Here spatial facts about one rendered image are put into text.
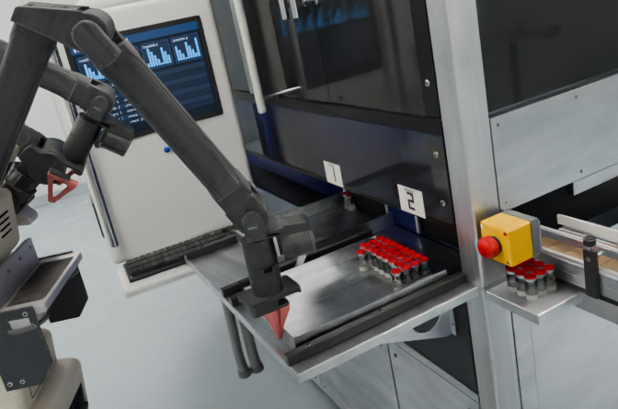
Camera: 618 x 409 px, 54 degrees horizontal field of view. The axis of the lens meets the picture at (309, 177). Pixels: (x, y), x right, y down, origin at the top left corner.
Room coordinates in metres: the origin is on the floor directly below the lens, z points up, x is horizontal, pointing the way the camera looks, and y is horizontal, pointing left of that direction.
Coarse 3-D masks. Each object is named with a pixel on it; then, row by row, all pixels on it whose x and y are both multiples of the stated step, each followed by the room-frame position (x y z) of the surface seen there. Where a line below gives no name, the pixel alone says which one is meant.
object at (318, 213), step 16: (304, 208) 1.62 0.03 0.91; (320, 208) 1.64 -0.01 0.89; (336, 208) 1.64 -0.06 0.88; (320, 224) 1.54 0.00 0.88; (336, 224) 1.51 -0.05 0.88; (352, 224) 1.49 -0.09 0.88; (368, 224) 1.41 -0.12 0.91; (384, 224) 1.42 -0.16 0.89; (320, 240) 1.35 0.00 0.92; (336, 240) 1.37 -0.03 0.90
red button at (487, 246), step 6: (480, 240) 0.98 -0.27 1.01; (486, 240) 0.97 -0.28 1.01; (492, 240) 0.97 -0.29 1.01; (480, 246) 0.97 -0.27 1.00; (486, 246) 0.96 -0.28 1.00; (492, 246) 0.96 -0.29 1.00; (498, 246) 0.96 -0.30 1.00; (480, 252) 0.98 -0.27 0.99; (486, 252) 0.96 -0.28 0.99; (492, 252) 0.96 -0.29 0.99; (498, 252) 0.96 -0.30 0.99; (486, 258) 0.97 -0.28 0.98
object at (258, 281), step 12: (276, 264) 0.98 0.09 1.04; (252, 276) 0.97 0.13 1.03; (264, 276) 0.96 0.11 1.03; (276, 276) 0.97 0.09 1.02; (288, 276) 1.03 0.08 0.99; (252, 288) 0.98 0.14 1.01; (264, 288) 0.96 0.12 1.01; (276, 288) 0.97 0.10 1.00; (288, 288) 0.98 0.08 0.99; (300, 288) 0.98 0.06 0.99; (240, 300) 0.98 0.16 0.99; (252, 300) 0.97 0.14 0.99; (264, 300) 0.96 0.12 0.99
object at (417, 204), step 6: (402, 186) 1.23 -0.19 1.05; (402, 192) 1.24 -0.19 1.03; (414, 192) 1.20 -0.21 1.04; (420, 192) 1.18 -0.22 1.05; (402, 198) 1.24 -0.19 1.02; (408, 198) 1.22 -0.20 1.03; (414, 198) 1.20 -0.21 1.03; (420, 198) 1.18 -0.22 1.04; (402, 204) 1.24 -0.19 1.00; (414, 204) 1.20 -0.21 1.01; (420, 204) 1.18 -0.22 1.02; (408, 210) 1.23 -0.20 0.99; (414, 210) 1.21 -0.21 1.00; (420, 210) 1.18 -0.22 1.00; (420, 216) 1.19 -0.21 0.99
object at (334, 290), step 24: (312, 264) 1.24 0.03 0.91; (336, 264) 1.27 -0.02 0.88; (312, 288) 1.18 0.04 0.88; (336, 288) 1.16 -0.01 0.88; (360, 288) 1.14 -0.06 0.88; (384, 288) 1.12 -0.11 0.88; (408, 288) 1.04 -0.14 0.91; (312, 312) 1.08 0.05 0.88; (336, 312) 1.06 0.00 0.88; (360, 312) 1.00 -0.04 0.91; (288, 336) 0.97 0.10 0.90; (312, 336) 0.96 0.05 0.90
